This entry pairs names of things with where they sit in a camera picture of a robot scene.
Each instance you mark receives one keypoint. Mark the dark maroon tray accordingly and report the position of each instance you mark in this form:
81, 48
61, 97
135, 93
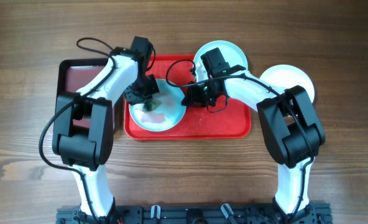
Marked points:
76, 73

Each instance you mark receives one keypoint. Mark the white plate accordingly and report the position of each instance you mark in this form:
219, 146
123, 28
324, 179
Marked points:
287, 76

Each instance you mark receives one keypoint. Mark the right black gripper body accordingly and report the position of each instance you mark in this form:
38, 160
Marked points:
204, 93

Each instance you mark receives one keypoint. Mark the green yellow sponge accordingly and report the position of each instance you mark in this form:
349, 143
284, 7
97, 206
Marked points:
150, 105

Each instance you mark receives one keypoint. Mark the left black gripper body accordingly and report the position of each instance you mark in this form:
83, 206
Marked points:
143, 89

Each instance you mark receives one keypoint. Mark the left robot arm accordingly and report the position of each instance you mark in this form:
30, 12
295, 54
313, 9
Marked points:
83, 124

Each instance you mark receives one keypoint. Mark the red plastic tray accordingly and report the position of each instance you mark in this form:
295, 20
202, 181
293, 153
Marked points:
233, 121

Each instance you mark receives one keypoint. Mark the black mounting base rail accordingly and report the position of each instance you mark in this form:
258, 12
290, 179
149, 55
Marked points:
315, 212

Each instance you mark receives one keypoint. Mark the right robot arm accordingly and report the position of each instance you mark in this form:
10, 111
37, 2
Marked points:
283, 99

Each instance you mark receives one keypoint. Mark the light blue plate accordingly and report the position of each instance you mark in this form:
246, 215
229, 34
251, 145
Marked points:
167, 109
232, 54

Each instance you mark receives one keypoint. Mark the light blue back plate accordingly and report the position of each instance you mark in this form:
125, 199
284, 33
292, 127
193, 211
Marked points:
232, 54

